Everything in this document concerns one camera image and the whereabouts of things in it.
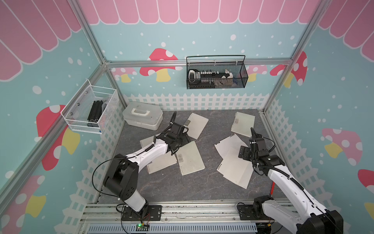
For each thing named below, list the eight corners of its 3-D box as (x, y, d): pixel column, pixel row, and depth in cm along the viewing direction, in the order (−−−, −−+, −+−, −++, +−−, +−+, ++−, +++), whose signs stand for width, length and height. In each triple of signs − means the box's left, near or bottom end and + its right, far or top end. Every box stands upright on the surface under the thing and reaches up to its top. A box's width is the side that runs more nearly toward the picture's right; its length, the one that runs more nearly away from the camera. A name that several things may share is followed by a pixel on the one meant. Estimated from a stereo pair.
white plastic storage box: (125, 125, 114) (119, 114, 104) (139, 106, 127) (135, 95, 117) (156, 133, 109) (152, 122, 99) (167, 112, 122) (165, 101, 112)
